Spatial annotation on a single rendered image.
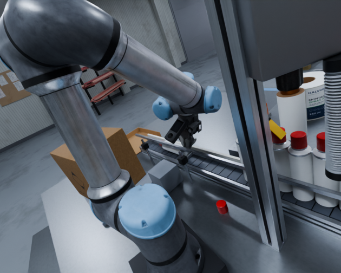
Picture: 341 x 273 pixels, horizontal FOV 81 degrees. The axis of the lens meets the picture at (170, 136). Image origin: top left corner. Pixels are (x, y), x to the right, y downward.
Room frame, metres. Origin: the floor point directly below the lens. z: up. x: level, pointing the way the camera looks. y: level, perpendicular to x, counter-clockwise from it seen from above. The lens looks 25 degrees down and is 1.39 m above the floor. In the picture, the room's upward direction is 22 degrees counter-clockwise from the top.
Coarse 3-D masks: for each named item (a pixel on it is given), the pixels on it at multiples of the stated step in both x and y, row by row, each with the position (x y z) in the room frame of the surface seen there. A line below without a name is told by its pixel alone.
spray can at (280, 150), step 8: (272, 136) 0.44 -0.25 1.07; (272, 144) 0.44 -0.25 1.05; (280, 144) 0.42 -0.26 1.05; (288, 144) 0.42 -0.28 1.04; (280, 152) 0.41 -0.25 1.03; (280, 160) 0.42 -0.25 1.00; (288, 160) 0.41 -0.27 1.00; (280, 168) 0.42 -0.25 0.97; (288, 168) 0.41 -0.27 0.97; (288, 176) 0.41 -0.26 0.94; (280, 184) 0.42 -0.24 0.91; (288, 184) 0.41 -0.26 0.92; (288, 192) 0.41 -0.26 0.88
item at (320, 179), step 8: (320, 136) 0.35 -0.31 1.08; (320, 144) 0.34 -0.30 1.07; (312, 152) 0.36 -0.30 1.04; (320, 152) 0.34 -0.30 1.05; (320, 160) 0.34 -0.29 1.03; (320, 168) 0.34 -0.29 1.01; (320, 176) 0.34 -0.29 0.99; (320, 184) 0.34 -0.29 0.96; (328, 184) 0.33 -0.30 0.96; (336, 184) 0.32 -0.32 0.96; (320, 200) 0.34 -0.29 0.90; (328, 200) 0.33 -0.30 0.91; (336, 200) 0.32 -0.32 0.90; (328, 208) 0.33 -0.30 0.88
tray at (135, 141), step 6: (132, 132) 1.46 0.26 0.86; (138, 132) 1.49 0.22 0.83; (144, 132) 1.44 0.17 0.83; (150, 132) 1.35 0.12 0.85; (156, 132) 1.27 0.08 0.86; (132, 138) 1.42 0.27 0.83; (138, 138) 1.37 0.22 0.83; (132, 144) 1.31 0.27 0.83; (138, 144) 1.27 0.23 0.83; (138, 150) 1.18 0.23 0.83
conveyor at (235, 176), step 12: (156, 144) 1.06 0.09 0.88; (168, 156) 0.88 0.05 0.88; (192, 156) 0.79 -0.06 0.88; (204, 168) 0.68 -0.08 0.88; (216, 168) 0.64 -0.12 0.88; (228, 168) 0.61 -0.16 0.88; (240, 180) 0.53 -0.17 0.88; (300, 204) 0.36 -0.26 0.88; (312, 204) 0.35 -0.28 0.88; (336, 216) 0.30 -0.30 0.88
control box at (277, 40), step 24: (240, 0) 0.29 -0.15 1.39; (264, 0) 0.26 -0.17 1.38; (288, 0) 0.26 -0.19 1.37; (312, 0) 0.26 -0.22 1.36; (336, 0) 0.25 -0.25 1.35; (240, 24) 0.30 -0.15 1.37; (264, 24) 0.26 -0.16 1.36; (288, 24) 0.26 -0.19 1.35; (312, 24) 0.26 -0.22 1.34; (336, 24) 0.25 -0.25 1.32; (264, 48) 0.26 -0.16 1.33; (288, 48) 0.26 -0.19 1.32; (312, 48) 0.26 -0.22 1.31; (336, 48) 0.25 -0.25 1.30; (264, 72) 0.26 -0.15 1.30; (288, 72) 0.26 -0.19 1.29
